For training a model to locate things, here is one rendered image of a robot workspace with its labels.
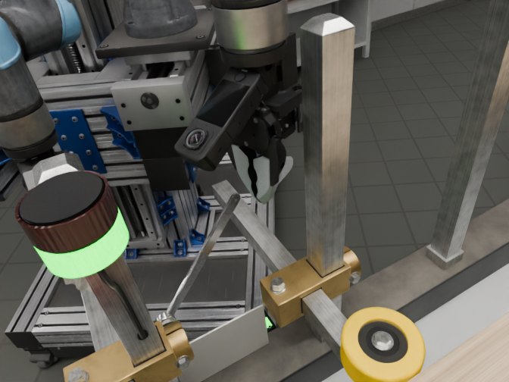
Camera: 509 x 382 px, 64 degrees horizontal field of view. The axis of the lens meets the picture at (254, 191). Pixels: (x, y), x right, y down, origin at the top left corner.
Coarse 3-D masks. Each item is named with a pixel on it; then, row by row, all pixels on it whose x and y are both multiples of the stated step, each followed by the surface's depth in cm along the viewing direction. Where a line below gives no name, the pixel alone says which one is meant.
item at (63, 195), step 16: (64, 176) 29; (80, 176) 28; (96, 176) 28; (32, 192) 28; (48, 192) 27; (64, 192) 27; (80, 192) 27; (96, 192) 27; (32, 208) 26; (48, 208) 26; (64, 208) 26; (80, 208) 26; (48, 224) 25; (96, 240) 27; (112, 288) 34; (128, 304) 38; (144, 336) 42
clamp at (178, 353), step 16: (176, 320) 49; (160, 336) 47; (176, 336) 47; (96, 352) 46; (112, 352) 46; (160, 352) 45; (176, 352) 46; (192, 352) 47; (64, 368) 45; (96, 368) 45; (112, 368) 44; (128, 368) 44; (144, 368) 44; (160, 368) 46; (176, 368) 47
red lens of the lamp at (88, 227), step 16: (16, 208) 26; (96, 208) 26; (112, 208) 28; (32, 224) 25; (64, 224) 25; (80, 224) 25; (96, 224) 26; (112, 224) 28; (32, 240) 26; (48, 240) 25; (64, 240) 25; (80, 240) 26
